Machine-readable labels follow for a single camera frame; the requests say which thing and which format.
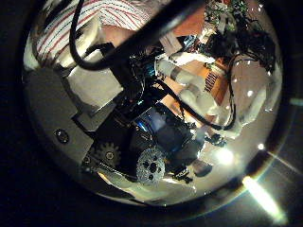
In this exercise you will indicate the small black device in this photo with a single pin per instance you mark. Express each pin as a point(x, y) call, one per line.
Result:
point(216, 140)

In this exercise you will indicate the small green plant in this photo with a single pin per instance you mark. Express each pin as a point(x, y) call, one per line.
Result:
point(210, 66)

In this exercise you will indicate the white red striped cloth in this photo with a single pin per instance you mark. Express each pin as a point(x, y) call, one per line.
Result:
point(120, 12)

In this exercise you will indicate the bright ceiling lamp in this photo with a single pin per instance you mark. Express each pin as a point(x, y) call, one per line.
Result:
point(224, 156)

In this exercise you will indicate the black computer with blue light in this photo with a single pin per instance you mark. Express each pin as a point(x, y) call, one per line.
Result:
point(167, 132)

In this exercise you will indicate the wooden cabinet with vents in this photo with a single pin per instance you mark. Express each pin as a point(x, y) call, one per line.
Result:
point(217, 85)

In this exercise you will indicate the black control box teal vents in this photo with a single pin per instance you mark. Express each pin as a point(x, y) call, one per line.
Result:
point(151, 68)

